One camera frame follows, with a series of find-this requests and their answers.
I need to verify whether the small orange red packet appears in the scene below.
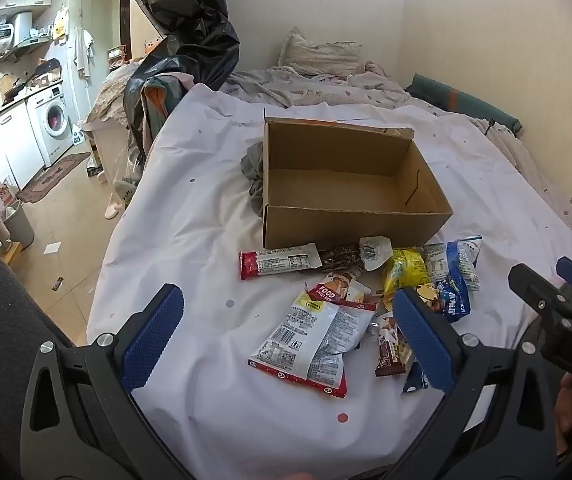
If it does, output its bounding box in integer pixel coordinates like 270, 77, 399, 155
316, 270, 373, 306

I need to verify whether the brown chocolate bar packet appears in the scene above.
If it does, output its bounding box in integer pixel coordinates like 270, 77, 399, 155
373, 310, 414, 378

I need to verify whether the brown floor mat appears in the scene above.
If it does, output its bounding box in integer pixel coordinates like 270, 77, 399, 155
16, 151, 91, 205

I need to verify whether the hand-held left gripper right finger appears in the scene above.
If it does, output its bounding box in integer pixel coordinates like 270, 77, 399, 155
391, 287, 562, 480

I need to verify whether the person's right hand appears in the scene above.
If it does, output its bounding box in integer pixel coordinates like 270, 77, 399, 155
553, 374, 572, 461

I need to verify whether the small blue packet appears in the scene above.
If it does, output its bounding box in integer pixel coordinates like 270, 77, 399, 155
401, 360, 434, 395

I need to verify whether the dark blue picture packet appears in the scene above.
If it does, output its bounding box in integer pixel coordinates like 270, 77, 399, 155
413, 282, 473, 322

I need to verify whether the white crinkled snack packet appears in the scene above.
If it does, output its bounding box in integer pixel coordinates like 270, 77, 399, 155
358, 236, 393, 272

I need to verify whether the white kitchen cabinet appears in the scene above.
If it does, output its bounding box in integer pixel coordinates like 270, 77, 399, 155
0, 100, 46, 191

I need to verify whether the black plastic bag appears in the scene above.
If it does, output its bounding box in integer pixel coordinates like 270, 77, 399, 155
123, 0, 241, 161

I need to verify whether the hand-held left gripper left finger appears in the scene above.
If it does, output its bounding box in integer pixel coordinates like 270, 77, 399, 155
18, 284, 191, 480

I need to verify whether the grey trash bin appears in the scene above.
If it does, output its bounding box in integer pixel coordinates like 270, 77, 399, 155
2, 200, 35, 251

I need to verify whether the red white bar packet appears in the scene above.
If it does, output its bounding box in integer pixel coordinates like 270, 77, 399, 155
238, 242, 323, 280

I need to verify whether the grey orange cloth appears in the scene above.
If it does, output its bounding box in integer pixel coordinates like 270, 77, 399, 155
140, 72, 197, 151

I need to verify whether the white printed bed sheet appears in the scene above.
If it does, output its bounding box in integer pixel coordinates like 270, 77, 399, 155
86, 82, 572, 480

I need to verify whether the white water heater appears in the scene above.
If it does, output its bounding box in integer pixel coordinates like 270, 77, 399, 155
0, 12, 34, 56

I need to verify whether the yellow snack packet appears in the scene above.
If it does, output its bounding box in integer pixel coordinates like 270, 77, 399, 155
383, 246, 432, 301

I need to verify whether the large white red packet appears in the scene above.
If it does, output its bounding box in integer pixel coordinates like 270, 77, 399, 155
247, 285, 377, 398

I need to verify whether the pink patterned quilt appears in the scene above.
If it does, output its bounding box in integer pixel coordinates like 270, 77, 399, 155
218, 60, 411, 108

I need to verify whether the white washing machine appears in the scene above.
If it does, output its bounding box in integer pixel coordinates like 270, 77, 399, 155
26, 82, 75, 167

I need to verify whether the white hanging towel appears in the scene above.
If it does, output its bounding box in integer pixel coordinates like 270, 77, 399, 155
73, 27, 94, 81

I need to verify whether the blue white snack packet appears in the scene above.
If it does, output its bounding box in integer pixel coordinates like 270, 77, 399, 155
423, 236, 483, 293

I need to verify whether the beige pillow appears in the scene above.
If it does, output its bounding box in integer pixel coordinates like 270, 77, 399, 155
278, 26, 363, 78

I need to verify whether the brown cardboard box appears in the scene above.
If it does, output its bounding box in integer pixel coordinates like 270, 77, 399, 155
262, 117, 454, 251

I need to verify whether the green rolled mat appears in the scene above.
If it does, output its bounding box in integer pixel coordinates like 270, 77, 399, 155
406, 73, 523, 136

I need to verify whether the brown patterned snack packet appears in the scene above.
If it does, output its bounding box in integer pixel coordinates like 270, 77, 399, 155
316, 242, 364, 271

